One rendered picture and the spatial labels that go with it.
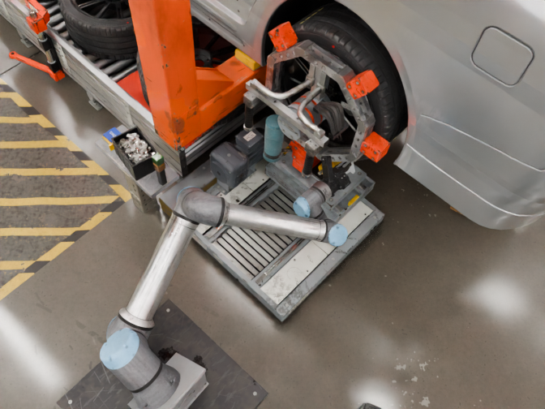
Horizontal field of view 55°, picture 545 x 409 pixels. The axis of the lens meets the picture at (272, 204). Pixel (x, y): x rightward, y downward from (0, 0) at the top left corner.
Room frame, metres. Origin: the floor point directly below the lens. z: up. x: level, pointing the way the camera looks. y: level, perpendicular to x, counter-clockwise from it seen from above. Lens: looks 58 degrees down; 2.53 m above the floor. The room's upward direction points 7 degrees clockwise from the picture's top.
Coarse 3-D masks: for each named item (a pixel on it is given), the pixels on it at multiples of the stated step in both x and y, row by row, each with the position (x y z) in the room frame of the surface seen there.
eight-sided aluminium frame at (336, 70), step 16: (304, 48) 1.59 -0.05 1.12; (320, 48) 1.60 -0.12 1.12; (272, 64) 1.67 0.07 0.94; (320, 64) 1.52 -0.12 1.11; (336, 64) 1.53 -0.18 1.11; (272, 80) 1.67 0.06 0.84; (336, 80) 1.47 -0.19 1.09; (352, 112) 1.41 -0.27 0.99; (368, 112) 1.41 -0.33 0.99; (368, 128) 1.38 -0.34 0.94; (304, 144) 1.53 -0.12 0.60; (352, 144) 1.38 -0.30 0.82; (320, 160) 1.46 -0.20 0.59; (336, 160) 1.42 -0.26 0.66; (352, 160) 1.37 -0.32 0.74
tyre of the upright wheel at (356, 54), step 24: (312, 24) 1.69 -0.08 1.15; (336, 24) 1.68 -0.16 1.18; (360, 24) 1.69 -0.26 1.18; (336, 48) 1.59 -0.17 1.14; (360, 48) 1.57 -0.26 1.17; (384, 48) 1.61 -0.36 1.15; (360, 72) 1.51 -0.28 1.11; (384, 72) 1.52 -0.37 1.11; (384, 96) 1.45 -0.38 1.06; (384, 120) 1.41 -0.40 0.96
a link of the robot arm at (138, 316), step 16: (176, 208) 1.02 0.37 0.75; (176, 224) 0.96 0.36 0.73; (192, 224) 0.97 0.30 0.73; (160, 240) 0.92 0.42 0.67; (176, 240) 0.91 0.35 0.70; (160, 256) 0.85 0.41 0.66; (176, 256) 0.86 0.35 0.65; (144, 272) 0.81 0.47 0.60; (160, 272) 0.80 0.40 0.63; (144, 288) 0.74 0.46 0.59; (160, 288) 0.75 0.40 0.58; (128, 304) 0.69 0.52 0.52; (144, 304) 0.69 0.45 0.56; (112, 320) 0.66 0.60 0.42; (128, 320) 0.63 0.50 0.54; (144, 320) 0.64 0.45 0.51
